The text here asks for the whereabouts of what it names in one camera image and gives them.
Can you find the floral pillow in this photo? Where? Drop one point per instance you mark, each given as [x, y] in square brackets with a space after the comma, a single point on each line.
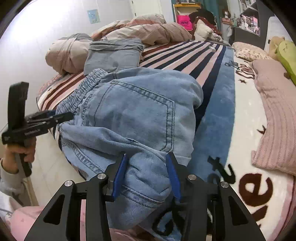
[249, 52]

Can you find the white door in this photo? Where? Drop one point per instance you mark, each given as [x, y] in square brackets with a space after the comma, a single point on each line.
[145, 8]

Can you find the dark bookshelf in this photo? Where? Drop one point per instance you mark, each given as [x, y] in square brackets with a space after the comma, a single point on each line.
[259, 14]

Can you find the dark red cloth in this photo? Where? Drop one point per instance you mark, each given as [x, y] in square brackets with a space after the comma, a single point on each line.
[214, 29]

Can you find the white cushion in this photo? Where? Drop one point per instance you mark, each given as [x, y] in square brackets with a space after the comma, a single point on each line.
[203, 31]

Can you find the yellow storage box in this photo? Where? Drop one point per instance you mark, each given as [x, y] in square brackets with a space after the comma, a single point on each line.
[182, 6]

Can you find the black clothing pile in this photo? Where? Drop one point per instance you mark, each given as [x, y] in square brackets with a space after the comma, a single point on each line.
[203, 16]

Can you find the grey folded pants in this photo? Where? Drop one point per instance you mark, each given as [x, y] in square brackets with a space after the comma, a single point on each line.
[111, 55]

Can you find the mannequin head with wig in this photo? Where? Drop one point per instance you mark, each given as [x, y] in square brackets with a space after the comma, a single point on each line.
[226, 14]

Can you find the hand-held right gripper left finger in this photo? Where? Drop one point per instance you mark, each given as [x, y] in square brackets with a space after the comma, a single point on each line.
[119, 177]

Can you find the white bed headboard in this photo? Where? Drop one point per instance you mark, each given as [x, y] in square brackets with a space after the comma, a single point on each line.
[274, 25]

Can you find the brown plush toy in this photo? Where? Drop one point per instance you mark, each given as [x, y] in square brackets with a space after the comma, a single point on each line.
[274, 47]

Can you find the teal curtain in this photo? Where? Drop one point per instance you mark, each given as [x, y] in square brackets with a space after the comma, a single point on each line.
[219, 9]

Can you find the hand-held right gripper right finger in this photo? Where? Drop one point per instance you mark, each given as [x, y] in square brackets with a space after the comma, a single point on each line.
[174, 179]

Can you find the person's left forearm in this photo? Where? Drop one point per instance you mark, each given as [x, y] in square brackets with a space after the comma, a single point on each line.
[9, 180]

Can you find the green avocado plush toy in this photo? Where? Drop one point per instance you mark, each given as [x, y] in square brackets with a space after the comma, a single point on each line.
[288, 60]

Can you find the beige and pink duvet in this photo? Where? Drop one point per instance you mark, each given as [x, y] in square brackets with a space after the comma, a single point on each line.
[138, 30]

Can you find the person's left hand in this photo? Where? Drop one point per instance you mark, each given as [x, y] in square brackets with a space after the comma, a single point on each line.
[31, 151]

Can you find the pink shopping bag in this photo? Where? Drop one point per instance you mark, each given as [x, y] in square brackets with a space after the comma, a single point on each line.
[184, 22]

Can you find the light blue denim pants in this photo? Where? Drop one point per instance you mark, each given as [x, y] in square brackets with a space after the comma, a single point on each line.
[138, 111]

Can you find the small blue wall poster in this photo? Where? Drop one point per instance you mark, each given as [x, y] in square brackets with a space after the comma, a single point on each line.
[93, 16]

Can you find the person's pale pink clothing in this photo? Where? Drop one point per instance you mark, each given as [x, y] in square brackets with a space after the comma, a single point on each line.
[25, 220]

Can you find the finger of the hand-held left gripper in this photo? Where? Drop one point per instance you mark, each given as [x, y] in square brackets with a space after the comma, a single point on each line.
[44, 114]
[63, 117]

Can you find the striped plush blanket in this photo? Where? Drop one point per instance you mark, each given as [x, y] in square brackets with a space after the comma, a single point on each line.
[215, 104]

